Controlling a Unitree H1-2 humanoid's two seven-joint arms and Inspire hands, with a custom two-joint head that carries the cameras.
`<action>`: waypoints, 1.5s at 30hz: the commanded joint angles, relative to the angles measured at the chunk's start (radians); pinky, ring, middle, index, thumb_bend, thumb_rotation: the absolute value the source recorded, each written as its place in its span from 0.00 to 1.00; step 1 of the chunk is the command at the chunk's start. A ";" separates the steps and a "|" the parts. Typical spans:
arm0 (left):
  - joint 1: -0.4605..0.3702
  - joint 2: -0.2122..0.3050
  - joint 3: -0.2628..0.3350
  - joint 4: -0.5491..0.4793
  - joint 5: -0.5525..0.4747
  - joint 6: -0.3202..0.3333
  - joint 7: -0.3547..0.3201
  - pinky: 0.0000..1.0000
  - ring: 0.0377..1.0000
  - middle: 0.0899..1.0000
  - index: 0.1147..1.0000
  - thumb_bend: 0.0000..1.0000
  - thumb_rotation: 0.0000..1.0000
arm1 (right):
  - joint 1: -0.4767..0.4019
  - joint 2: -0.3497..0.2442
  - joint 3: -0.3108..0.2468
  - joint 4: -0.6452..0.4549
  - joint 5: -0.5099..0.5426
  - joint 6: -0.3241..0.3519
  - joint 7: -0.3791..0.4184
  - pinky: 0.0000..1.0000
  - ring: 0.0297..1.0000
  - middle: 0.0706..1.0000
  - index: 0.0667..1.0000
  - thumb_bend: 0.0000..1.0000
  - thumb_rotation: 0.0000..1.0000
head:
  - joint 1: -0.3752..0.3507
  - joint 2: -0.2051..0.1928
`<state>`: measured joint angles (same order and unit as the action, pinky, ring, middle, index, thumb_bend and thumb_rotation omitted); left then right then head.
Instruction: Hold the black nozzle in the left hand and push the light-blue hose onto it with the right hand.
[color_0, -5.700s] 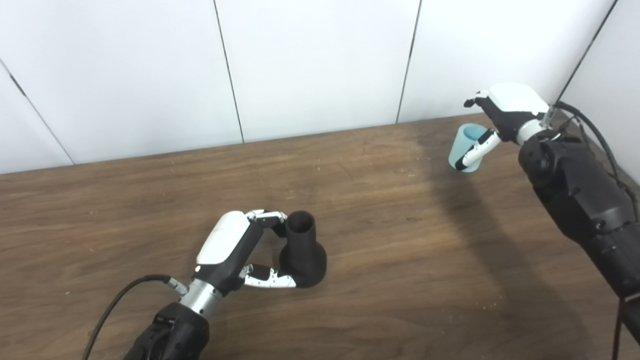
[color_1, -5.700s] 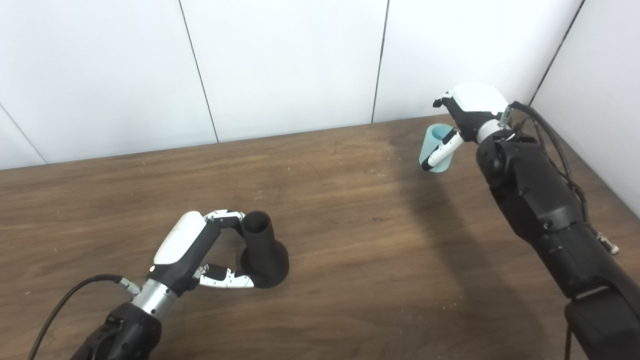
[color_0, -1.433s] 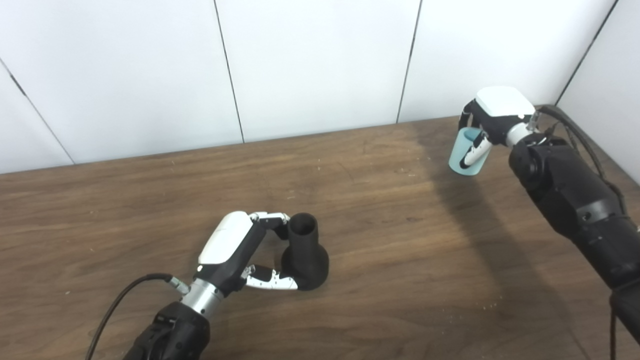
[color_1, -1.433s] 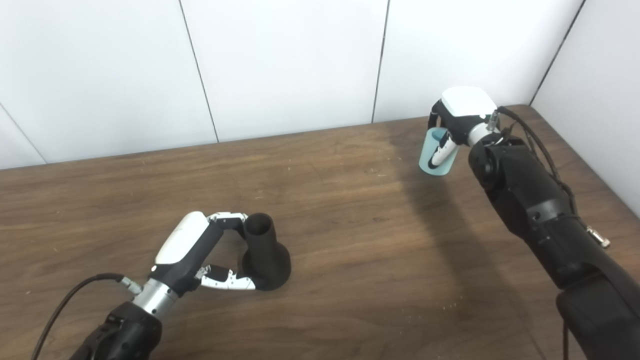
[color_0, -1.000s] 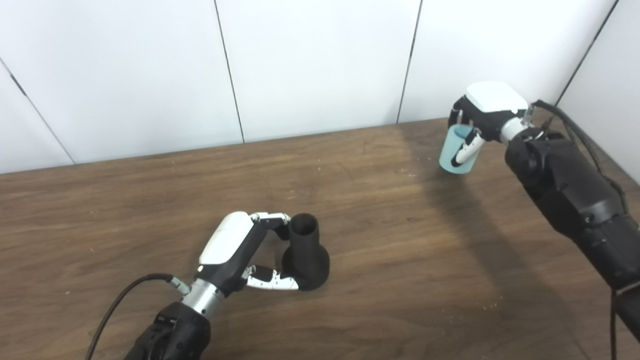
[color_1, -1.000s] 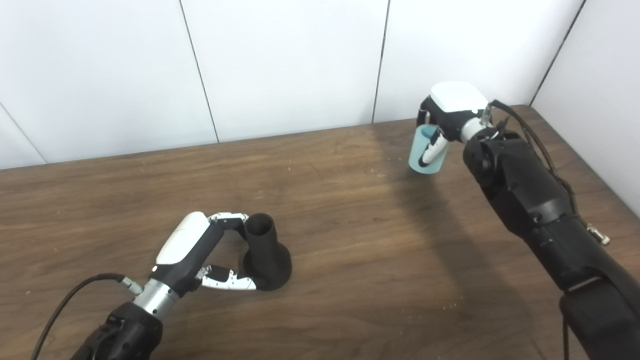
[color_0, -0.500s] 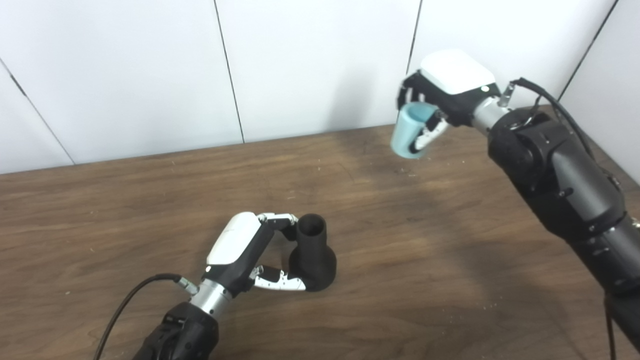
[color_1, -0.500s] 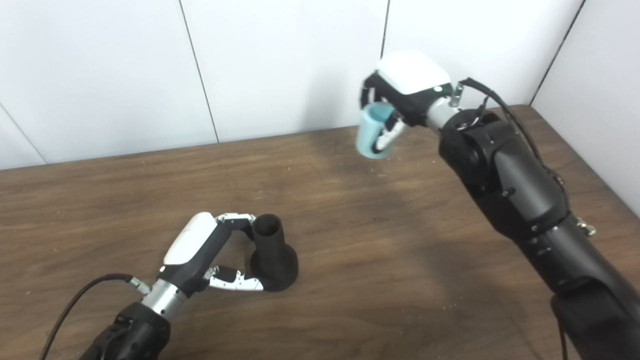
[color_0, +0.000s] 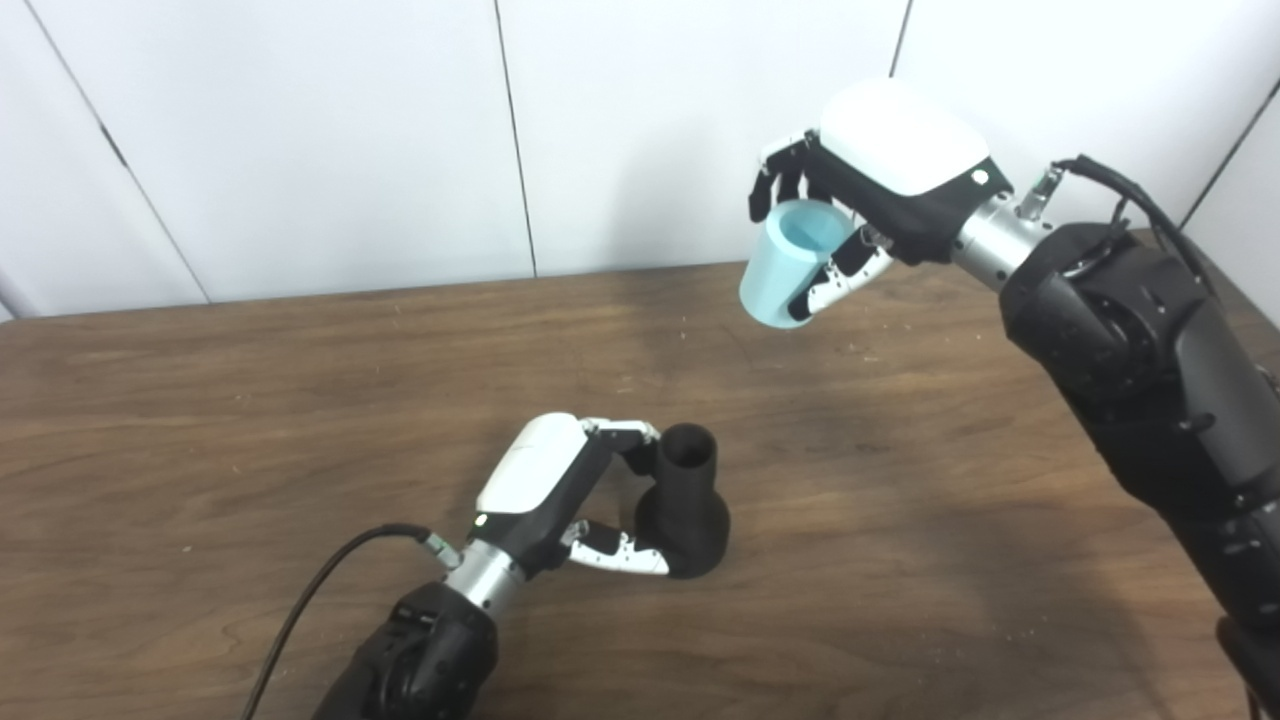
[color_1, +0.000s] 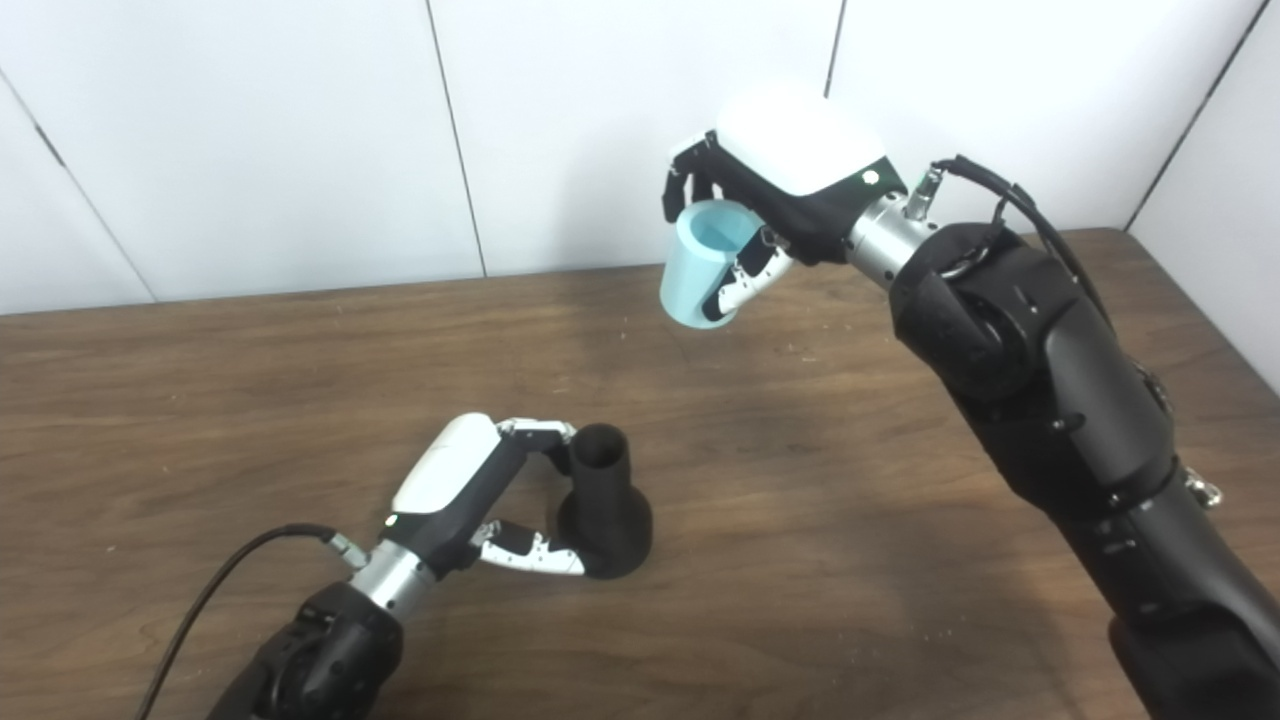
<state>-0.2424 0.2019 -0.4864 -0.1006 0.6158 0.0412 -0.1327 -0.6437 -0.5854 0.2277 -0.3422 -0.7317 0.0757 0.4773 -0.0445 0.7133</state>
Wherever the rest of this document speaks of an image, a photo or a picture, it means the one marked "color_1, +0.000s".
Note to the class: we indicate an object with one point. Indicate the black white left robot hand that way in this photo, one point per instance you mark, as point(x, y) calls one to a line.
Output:
point(450, 490)

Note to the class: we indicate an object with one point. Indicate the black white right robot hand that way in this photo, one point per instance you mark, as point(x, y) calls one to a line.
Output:
point(800, 160)

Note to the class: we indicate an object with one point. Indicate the black funnel-shaped nozzle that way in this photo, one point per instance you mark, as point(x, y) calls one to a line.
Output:
point(605, 520)

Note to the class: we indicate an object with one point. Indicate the light blue cylinder cup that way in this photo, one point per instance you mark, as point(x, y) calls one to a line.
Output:
point(695, 270)

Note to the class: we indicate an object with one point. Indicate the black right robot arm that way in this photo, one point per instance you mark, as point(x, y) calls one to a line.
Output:
point(1080, 420)

